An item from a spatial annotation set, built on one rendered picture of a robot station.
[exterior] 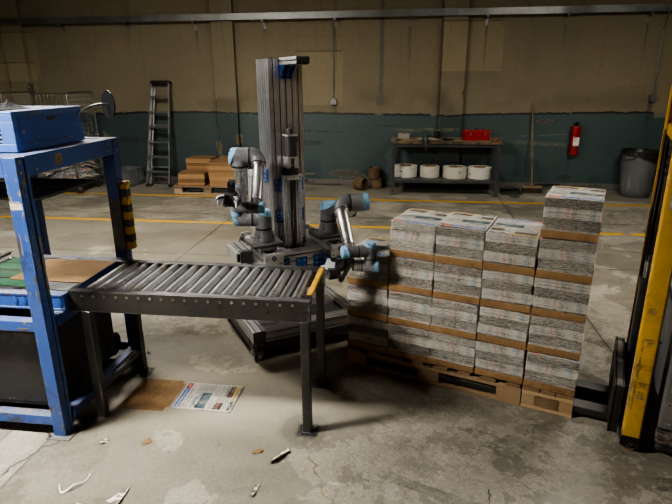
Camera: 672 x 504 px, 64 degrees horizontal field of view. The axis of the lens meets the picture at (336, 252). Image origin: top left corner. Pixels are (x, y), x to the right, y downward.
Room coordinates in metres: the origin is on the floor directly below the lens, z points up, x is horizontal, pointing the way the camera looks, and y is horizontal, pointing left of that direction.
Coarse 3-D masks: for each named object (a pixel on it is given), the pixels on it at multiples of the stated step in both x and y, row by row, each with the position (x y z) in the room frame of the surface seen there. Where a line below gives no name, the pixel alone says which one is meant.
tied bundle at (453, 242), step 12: (444, 228) 3.07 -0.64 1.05; (456, 228) 3.04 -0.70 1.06; (444, 240) 3.08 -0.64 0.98; (456, 240) 3.04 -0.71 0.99; (468, 240) 3.01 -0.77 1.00; (480, 240) 2.98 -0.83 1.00; (444, 252) 3.07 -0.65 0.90; (456, 252) 3.03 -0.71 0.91; (468, 252) 3.00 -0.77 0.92; (480, 252) 2.98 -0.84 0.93
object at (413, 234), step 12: (408, 216) 3.34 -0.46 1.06; (396, 228) 3.21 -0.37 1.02; (408, 228) 3.18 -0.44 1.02; (420, 228) 3.14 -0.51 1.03; (432, 228) 3.11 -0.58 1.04; (396, 240) 3.21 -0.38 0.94; (408, 240) 3.18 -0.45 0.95; (420, 240) 3.14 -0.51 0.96; (432, 240) 3.11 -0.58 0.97; (420, 252) 3.15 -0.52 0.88; (432, 252) 3.11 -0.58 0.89
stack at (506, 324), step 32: (384, 256) 3.24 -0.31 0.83; (352, 288) 3.34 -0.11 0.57; (448, 288) 3.05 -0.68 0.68; (480, 288) 2.97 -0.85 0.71; (512, 288) 2.89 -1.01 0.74; (352, 320) 3.34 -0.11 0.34; (416, 320) 3.14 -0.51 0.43; (448, 320) 3.05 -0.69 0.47; (480, 320) 2.96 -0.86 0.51; (512, 320) 2.88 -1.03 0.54; (352, 352) 3.34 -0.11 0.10; (416, 352) 3.13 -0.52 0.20; (448, 352) 3.04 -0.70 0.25; (480, 352) 2.95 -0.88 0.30; (512, 352) 2.87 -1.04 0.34; (448, 384) 3.04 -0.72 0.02; (512, 384) 2.86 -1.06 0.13
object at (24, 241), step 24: (24, 168) 2.61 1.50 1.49; (24, 192) 2.58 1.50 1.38; (24, 216) 2.56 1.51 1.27; (24, 240) 2.56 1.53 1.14; (24, 264) 2.56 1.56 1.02; (48, 288) 2.62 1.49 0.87; (48, 312) 2.59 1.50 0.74; (48, 336) 2.56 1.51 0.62; (48, 360) 2.56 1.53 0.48; (48, 384) 2.56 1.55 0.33
